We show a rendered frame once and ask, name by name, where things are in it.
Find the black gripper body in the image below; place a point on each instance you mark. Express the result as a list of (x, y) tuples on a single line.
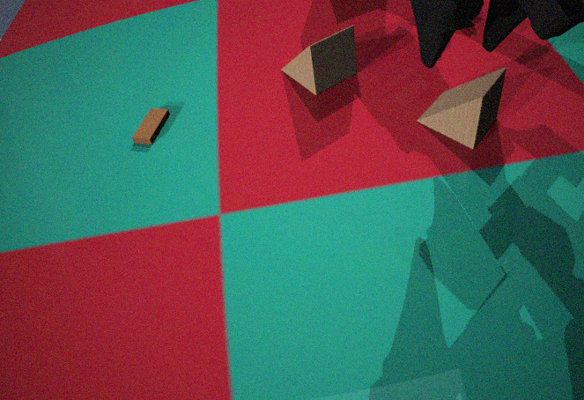
[(450, 12)]

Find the brown flat rectangular block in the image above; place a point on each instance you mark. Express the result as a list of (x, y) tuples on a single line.
[(150, 126)]

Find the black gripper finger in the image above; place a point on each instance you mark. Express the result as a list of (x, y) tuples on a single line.
[(502, 18), (433, 37)]

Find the tan triangular block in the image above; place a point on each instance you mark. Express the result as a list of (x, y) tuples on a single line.
[(466, 112)]

